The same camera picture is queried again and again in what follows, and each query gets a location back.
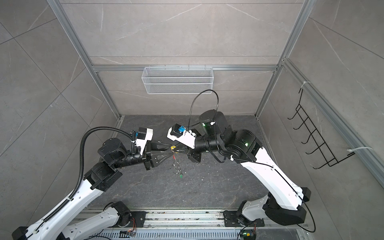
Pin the black wire hook rack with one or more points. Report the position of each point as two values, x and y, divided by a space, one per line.
315 136

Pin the white wire mesh basket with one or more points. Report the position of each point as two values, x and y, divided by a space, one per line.
177 80

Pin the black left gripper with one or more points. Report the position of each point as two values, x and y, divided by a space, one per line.
151 151

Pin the aluminium frame profiles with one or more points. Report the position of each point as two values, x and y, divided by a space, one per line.
368 157

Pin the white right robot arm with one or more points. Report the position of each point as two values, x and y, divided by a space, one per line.
285 201

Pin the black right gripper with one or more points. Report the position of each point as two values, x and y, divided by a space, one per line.
195 156

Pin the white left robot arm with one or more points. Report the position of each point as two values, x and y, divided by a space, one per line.
57 224

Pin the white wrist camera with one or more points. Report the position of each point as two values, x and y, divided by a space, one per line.
142 137
180 134

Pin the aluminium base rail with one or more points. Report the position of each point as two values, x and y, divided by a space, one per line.
182 224

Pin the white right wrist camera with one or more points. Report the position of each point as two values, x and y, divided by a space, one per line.
180 134

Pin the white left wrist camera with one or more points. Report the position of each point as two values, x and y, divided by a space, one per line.
142 137

